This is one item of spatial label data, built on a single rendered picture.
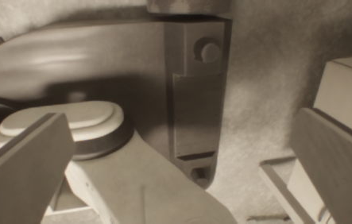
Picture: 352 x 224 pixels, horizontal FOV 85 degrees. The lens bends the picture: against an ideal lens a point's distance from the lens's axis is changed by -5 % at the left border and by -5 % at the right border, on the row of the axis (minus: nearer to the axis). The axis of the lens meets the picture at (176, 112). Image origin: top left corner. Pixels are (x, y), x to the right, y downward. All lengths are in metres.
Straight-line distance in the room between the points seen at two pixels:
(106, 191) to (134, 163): 0.06
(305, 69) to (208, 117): 0.50
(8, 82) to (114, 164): 0.30
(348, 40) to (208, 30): 0.69
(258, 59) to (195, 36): 0.38
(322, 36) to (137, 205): 0.82
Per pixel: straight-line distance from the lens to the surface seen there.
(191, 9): 0.43
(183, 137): 0.54
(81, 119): 0.36
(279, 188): 0.97
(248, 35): 0.72
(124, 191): 0.29
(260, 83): 0.80
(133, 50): 0.45
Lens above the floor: 0.61
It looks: 58 degrees down
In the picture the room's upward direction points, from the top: 157 degrees clockwise
